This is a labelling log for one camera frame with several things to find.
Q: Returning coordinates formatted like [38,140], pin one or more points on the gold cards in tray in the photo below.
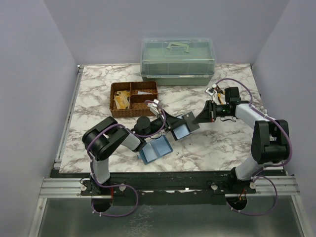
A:
[122,99]

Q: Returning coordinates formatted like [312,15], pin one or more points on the brown wicker divided tray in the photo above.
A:
[137,102]

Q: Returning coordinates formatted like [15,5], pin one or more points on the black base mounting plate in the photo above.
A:
[169,188]

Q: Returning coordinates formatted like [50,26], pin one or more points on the green clear-lid storage box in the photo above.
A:
[178,61]

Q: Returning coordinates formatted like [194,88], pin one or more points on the yellow handled pliers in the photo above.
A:
[219,93]

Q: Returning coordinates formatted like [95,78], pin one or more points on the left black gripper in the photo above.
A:
[174,122]

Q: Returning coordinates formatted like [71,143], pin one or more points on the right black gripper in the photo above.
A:
[208,115]

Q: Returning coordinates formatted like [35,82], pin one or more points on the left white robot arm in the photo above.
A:
[104,138]

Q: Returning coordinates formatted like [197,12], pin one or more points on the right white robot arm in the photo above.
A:
[270,146]

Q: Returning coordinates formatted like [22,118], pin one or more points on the white card in tray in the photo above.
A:
[143,93]

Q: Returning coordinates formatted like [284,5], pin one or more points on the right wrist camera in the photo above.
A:
[212,91]

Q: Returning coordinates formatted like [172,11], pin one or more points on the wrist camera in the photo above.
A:
[154,106]
[212,91]

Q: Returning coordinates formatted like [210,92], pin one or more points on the black leather card holder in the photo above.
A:
[187,128]

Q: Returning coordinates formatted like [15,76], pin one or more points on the blue plastic card sleeve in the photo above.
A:
[155,149]

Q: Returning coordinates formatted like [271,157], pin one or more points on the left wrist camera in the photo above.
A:
[154,106]

